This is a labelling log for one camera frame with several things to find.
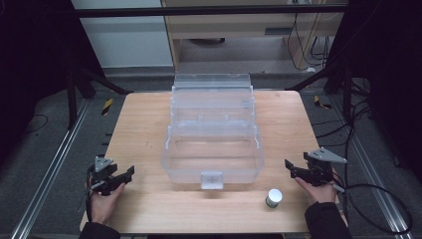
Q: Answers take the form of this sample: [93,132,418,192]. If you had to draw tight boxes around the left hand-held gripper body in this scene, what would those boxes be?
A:
[87,154,119,197]

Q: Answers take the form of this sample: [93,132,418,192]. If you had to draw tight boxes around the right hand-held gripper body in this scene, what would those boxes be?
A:
[303,146,348,187]

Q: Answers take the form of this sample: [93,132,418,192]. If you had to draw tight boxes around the person's right hand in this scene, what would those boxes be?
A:
[294,167,339,204]

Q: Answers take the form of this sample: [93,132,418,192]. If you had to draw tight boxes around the person's left hand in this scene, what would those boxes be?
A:
[89,181,127,226]

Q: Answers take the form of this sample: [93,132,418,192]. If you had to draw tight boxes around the small white-capped green bottle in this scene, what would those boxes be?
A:
[265,187,284,209]

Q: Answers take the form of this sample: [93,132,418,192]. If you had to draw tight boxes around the yellow black striped tape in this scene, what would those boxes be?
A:
[313,95,333,111]
[101,98,114,117]

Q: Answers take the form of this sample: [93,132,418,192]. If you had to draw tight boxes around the clear plastic storage box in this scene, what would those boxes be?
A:
[160,73,266,191]

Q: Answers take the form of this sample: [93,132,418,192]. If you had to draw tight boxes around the black metal stand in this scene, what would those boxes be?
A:
[64,64,133,131]
[285,58,354,125]

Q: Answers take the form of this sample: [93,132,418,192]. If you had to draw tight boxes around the white cabinet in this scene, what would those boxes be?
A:
[71,0,174,69]

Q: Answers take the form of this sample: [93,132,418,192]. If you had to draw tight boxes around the light wooden desk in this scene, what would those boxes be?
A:
[161,0,346,72]

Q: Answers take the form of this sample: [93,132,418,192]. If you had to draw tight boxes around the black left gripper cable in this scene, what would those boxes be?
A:
[77,163,96,223]

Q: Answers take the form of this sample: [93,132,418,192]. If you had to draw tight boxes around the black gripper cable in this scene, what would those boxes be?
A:
[77,163,96,223]
[332,170,414,235]

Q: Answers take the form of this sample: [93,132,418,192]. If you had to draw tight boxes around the black floor cables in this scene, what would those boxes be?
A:
[312,78,376,148]

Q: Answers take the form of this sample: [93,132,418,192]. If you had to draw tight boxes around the aluminium floor rail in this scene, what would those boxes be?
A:
[9,99,92,239]
[326,94,416,239]

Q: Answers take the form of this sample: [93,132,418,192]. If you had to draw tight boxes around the thin black floor cable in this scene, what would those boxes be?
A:
[24,114,50,134]

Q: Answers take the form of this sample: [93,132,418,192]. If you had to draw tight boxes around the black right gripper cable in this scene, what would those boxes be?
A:
[332,170,414,235]

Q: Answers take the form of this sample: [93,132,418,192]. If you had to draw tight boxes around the black cables under desk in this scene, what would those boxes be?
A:
[287,12,332,72]

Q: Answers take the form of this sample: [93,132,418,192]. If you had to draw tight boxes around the black horizontal frame bar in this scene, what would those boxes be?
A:
[74,3,349,19]

